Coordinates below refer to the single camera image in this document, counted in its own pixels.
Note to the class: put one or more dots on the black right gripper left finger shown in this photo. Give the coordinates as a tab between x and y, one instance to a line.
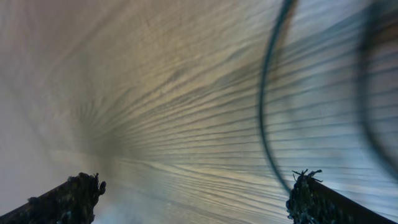
72	202

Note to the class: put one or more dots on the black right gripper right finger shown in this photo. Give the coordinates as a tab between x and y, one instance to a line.
311	202

